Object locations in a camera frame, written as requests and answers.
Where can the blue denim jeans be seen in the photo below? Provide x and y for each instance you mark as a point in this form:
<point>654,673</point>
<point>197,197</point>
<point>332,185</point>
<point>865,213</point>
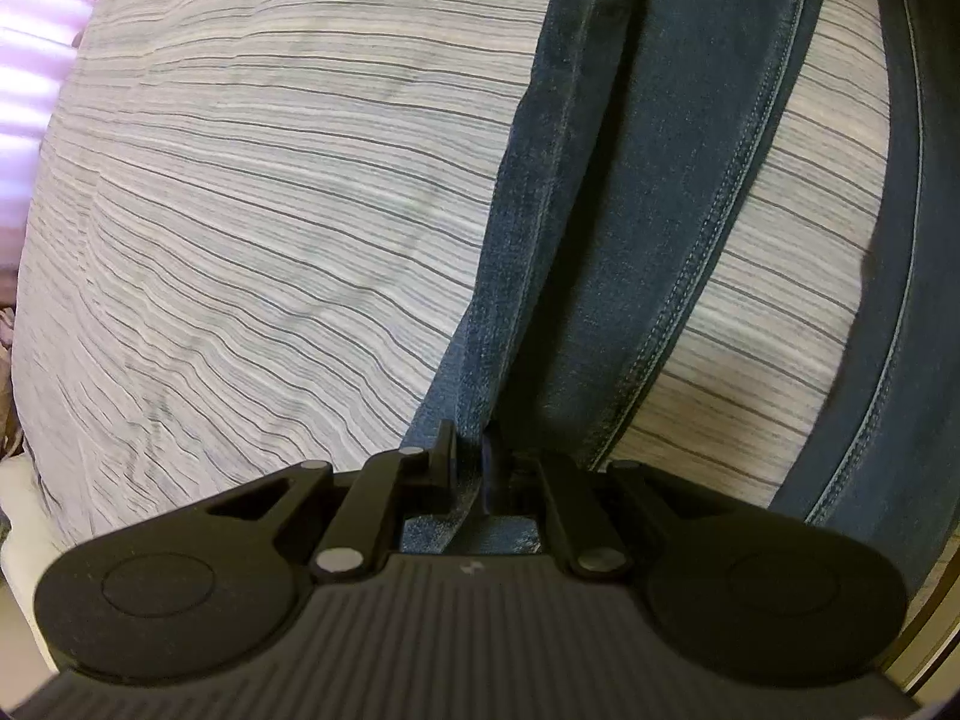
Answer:
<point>637,202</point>

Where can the pink curtain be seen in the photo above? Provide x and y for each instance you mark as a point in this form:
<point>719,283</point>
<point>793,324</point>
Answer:
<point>30,90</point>

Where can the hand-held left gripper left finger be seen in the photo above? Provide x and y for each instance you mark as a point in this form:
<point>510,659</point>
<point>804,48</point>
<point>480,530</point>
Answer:
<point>452,459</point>

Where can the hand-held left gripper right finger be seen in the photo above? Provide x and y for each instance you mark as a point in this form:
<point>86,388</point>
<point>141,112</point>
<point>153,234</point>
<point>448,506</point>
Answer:
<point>493,469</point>

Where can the grey striped bedsheet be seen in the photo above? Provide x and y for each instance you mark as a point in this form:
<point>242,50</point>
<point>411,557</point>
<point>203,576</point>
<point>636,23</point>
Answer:
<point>262,202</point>

